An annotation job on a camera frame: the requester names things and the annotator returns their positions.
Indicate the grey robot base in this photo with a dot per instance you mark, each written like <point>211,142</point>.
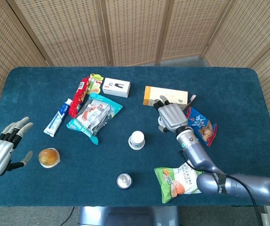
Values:
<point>125,216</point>

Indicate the green white corn starch bag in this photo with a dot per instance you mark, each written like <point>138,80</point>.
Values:
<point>172,183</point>

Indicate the blue red snack bag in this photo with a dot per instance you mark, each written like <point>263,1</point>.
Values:
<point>203,127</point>

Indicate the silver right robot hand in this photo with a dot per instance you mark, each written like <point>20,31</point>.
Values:
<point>172,116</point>

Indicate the long beige orange carton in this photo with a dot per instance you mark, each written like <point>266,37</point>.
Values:
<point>172,93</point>

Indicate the teal clear bag of sachets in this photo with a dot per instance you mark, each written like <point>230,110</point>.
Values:
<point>94,115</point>

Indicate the orange jelly cup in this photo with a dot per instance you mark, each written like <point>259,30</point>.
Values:
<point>48,157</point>

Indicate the blue drink can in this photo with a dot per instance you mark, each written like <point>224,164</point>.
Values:
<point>124,181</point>

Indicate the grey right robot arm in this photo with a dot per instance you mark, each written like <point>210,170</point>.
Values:
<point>196,155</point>

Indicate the red snack packet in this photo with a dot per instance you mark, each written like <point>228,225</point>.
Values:
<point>78,99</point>

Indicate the white cup blue flower print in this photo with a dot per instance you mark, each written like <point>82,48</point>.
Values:
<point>160,121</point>
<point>137,137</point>

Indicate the blue white toothpaste tube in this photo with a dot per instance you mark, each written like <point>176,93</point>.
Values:
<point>57,118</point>

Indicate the small white cardboard box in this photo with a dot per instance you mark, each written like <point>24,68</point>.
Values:
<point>116,87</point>

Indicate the dark blue table cloth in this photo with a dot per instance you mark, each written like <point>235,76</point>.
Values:
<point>101,160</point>

